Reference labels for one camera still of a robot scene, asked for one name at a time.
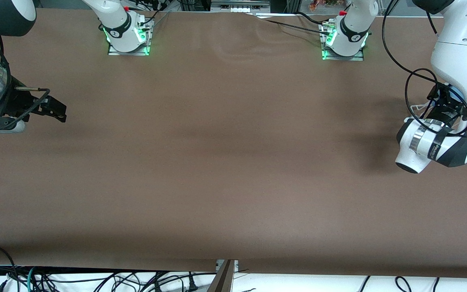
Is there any brown table cover sheet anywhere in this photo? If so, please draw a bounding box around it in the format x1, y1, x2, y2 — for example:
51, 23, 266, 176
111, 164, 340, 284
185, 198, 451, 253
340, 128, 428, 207
0, 7, 467, 279

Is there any short black table cable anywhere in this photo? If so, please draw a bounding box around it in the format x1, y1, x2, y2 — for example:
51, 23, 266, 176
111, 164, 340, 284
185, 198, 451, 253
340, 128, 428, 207
294, 11, 328, 25

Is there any long black table cable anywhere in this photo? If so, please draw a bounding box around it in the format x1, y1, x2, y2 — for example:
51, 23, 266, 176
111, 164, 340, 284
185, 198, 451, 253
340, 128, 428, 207
264, 18, 332, 35

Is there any brown support post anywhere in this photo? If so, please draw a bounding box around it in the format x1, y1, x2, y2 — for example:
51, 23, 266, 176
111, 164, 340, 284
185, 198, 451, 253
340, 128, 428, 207
207, 260, 236, 292

